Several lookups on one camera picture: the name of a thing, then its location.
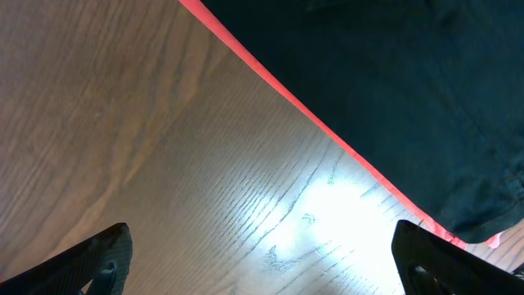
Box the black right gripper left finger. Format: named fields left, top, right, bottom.
left=1, top=223, right=133, bottom=295

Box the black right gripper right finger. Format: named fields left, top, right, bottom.
left=391, top=220, right=523, bottom=295

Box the black garment with red trim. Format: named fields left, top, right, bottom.
left=185, top=0, right=523, bottom=247

